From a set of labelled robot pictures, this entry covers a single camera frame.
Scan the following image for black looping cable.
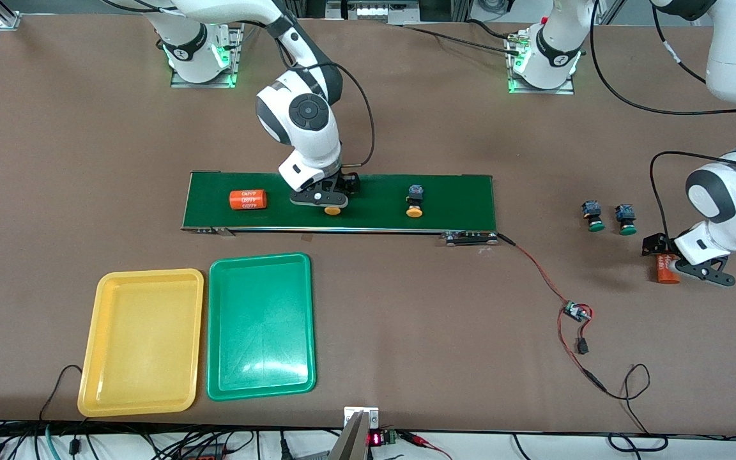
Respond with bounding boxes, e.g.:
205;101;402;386
39;364;84;422

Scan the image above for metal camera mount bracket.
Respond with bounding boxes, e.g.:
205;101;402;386
328;406;380;460

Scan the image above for orange cylinder battery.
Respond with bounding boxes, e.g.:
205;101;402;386
655;254;682;285
228;189;268;211

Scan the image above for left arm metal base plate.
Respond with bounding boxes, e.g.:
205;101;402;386
507;35;576;95

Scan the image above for red clip leads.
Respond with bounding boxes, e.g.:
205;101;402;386
400;431;452;460

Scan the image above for red and black wire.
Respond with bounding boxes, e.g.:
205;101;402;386
496;233;608;394

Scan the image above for grey metal rack frame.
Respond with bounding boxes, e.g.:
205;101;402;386
326;0;421;21

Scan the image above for green push button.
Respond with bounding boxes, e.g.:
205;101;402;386
582;200;605;232
616;204;638;236

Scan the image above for green plastic tray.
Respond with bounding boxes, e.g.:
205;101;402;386
206;253;316;402

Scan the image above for black base cable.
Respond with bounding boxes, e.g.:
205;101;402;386
400;19;522;55

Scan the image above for yellow plastic tray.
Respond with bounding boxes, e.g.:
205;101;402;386
77;268;205;417

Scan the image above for thin black power cable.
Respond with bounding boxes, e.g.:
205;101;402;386
601;363;669;451

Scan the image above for green conveyor belt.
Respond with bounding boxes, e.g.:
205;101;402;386
181;171;498;247

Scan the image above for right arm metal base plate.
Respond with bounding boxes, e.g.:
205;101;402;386
170;26;244;89

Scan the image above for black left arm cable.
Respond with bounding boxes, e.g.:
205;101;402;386
588;0;736;240

